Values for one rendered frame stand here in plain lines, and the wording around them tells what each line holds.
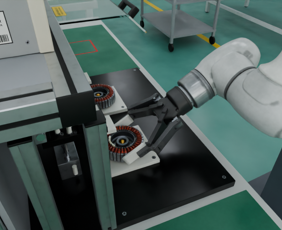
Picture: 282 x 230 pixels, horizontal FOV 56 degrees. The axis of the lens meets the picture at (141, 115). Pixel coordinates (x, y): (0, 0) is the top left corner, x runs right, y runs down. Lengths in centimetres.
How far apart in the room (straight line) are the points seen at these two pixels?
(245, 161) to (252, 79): 130
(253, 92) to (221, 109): 167
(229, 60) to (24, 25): 45
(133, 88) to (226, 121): 128
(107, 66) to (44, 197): 82
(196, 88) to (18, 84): 43
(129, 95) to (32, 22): 58
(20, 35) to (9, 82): 9
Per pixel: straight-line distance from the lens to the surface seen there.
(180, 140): 77
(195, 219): 64
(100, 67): 119
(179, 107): 67
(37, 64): 41
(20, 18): 43
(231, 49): 70
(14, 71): 41
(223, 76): 66
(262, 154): 196
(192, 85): 67
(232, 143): 197
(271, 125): 60
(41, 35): 43
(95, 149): 41
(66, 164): 65
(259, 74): 61
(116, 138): 73
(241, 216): 67
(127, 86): 99
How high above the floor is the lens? 129
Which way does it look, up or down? 38 degrees down
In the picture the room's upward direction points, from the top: straight up
